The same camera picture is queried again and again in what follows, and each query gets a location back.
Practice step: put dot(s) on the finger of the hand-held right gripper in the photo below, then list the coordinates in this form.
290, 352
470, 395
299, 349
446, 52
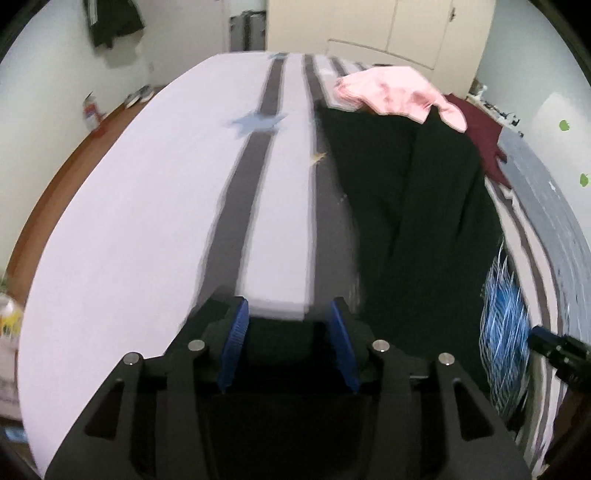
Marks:
568, 355

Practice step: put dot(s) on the cluttered side desk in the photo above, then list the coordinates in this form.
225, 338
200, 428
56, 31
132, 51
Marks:
494, 108

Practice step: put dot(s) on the blue-grey bed cover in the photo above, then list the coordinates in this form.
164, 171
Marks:
545, 207

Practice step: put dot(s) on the red fire extinguisher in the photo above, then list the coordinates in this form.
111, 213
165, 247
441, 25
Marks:
91, 115

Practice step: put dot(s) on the white slipper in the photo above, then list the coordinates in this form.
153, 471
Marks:
133, 98
145, 92

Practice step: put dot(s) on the white and yellow object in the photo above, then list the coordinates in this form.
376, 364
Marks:
10, 316

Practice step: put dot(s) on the dark hanging clothes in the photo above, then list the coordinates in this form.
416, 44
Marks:
111, 23

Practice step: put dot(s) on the cream wardrobe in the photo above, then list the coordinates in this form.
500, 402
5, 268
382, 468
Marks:
360, 23

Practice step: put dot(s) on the pink shirt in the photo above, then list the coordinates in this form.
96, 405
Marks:
392, 92

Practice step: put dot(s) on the black printed shirt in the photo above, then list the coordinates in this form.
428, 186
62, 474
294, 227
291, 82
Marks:
415, 207

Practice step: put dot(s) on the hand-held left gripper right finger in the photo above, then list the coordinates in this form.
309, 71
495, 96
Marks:
344, 341

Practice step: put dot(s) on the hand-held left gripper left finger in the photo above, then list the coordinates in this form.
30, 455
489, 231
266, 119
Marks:
235, 332

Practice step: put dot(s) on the maroon t-shirt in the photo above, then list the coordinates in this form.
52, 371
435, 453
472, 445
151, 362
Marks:
485, 138

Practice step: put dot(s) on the grey ribbed suitcase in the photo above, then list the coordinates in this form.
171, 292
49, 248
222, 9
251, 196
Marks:
249, 32

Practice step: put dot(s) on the grey striped star bed sheet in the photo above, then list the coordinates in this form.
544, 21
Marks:
138, 207

